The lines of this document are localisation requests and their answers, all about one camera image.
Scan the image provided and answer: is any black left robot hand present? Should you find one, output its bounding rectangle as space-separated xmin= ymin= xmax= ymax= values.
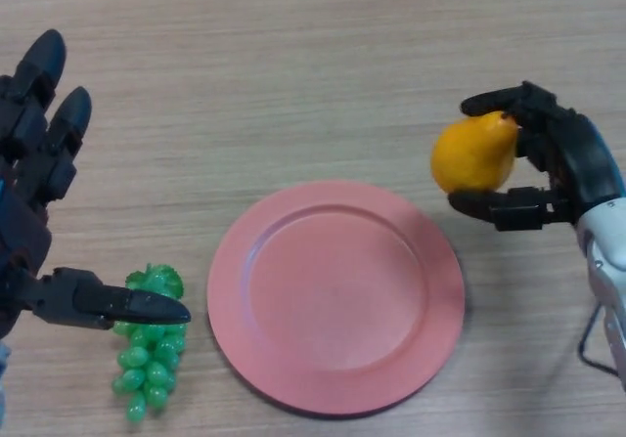
xmin=0 ymin=28 xmax=192 ymax=340

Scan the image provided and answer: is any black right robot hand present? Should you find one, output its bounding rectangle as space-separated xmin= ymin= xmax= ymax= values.
xmin=447 ymin=80 xmax=626 ymax=233

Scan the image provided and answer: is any yellow pear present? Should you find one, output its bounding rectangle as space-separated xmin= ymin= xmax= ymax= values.
xmin=429 ymin=111 xmax=519 ymax=195

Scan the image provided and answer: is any pink round plate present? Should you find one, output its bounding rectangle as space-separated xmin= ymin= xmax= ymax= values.
xmin=205 ymin=178 xmax=467 ymax=419

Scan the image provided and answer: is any green grape bunch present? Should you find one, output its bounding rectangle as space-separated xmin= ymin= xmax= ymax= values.
xmin=111 ymin=262 xmax=188 ymax=422

